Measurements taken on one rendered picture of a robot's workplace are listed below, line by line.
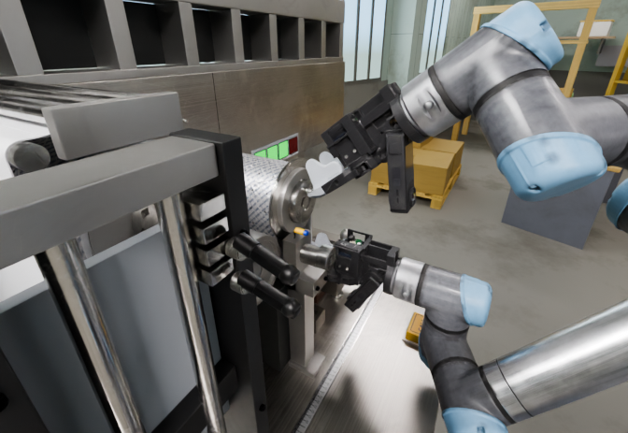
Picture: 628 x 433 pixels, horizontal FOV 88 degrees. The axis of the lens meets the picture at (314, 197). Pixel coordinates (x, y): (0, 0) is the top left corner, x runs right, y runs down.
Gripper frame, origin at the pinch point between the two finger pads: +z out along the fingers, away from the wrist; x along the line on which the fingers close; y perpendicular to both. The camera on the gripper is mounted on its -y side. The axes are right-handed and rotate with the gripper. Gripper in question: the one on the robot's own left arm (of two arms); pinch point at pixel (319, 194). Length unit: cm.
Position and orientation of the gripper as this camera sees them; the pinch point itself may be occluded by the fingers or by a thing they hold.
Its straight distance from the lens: 54.0
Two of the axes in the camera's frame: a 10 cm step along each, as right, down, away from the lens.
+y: -5.6, -8.3, -0.4
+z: -6.7, 4.2, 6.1
